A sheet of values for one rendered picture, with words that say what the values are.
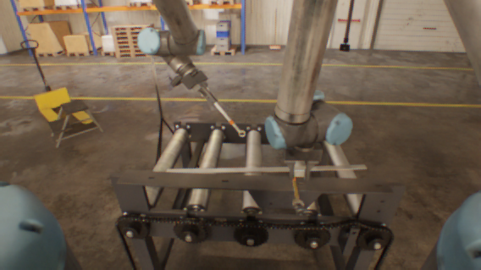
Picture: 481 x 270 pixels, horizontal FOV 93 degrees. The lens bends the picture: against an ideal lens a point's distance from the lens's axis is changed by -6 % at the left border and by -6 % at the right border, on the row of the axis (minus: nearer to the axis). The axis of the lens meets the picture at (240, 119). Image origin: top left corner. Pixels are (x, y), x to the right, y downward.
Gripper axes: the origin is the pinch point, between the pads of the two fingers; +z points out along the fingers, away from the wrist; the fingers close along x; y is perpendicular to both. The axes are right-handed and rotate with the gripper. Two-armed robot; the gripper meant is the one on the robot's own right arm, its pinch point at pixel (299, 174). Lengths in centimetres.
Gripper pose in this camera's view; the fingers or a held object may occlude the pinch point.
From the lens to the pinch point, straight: 98.5
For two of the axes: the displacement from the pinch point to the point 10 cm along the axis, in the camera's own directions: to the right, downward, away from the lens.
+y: -0.6, 4.6, -8.9
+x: 10.0, 0.2, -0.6
